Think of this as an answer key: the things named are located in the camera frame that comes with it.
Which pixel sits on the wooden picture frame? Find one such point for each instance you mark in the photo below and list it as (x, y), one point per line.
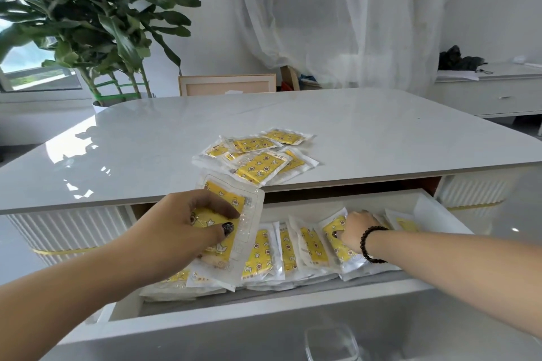
(224, 85)

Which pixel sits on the person's right forearm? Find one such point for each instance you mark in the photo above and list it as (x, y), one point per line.
(466, 267)

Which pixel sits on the white plant pot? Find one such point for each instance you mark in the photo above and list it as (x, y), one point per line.
(98, 107)

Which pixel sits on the small white framed window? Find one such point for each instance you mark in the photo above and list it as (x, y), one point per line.
(34, 77)

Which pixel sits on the yellow tape strip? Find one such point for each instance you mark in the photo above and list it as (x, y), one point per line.
(63, 251)
(474, 206)

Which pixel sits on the white sheer dust cover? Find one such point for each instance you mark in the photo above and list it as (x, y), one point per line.
(360, 14)

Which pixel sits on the person's right hand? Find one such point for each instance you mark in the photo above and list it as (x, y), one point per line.
(358, 229)

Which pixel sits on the brown cardboard box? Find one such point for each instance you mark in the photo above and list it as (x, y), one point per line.
(291, 77)

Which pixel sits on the row of yellow packets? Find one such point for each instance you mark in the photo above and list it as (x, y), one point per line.
(258, 255)

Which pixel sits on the red and black box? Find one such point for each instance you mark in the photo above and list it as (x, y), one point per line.
(286, 86)

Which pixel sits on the large green leafy plant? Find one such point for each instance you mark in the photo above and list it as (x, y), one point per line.
(97, 1)

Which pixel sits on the white drawer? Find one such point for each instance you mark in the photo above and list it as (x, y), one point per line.
(254, 322)

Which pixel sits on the pile of yellow packets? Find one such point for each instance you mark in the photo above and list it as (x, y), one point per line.
(258, 166)

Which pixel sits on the black plastic bag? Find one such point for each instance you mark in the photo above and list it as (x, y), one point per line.
(453, 60)

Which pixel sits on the person's left hand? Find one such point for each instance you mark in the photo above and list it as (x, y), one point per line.
(169, 238)

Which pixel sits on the person's left forearm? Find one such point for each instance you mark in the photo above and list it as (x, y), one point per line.
(63, 297)

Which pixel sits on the white side cabinet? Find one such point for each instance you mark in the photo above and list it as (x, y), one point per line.
(478, 98)

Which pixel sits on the white remote control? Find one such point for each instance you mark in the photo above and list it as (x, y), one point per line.
(534, 65)

